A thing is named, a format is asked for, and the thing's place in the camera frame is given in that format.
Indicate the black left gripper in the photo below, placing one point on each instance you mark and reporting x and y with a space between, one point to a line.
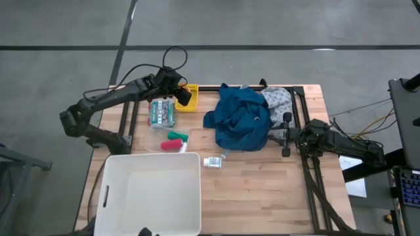
169 82

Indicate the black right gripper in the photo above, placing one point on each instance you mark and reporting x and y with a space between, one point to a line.
296 136

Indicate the small yellow plastic basket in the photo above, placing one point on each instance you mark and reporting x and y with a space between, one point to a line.
194 98

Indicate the grey patterned cloth gown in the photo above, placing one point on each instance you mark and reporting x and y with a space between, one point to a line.
279 98

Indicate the green bandage roll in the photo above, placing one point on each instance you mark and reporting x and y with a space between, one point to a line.
177 135

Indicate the blue cloth garment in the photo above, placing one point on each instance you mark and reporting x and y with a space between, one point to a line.
239 121

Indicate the red bandage roll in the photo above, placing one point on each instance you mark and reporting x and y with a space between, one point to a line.
171 145

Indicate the white bandage roll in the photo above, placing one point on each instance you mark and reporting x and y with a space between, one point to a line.
183 148

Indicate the white labelled pill bottle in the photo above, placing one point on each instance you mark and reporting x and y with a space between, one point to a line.
213 162

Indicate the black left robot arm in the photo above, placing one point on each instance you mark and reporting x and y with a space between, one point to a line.
98 105

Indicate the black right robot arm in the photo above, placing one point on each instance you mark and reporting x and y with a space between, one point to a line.
344 144

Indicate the white perforated plastic bin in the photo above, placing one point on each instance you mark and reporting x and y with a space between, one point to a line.
147 196

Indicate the green first aid kit pouch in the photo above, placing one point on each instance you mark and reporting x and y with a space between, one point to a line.
161 113

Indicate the clear plastic bag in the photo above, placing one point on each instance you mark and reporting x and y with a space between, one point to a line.
154 137

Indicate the white paper sheet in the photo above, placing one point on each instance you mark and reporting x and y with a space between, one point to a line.
356 183

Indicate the black desk support bar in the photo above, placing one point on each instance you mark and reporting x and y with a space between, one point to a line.
370 168

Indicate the dark grey side desk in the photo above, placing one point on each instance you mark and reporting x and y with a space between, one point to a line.
407 131

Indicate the small yellow floor object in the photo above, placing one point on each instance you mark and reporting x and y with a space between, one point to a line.
389 219

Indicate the keyboard with blue keys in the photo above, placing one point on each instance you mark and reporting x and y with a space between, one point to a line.
410 188

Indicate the dark grey metal cart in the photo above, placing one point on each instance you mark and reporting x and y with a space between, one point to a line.
26 159

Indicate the black aluminium table frame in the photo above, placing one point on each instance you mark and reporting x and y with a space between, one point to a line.
213 88

